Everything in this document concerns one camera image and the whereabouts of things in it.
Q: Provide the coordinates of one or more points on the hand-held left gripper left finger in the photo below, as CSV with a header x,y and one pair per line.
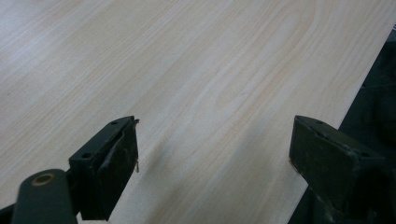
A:
x,y
106,168

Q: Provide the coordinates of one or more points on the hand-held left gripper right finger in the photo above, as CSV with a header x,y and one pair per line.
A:
x,y
330,165

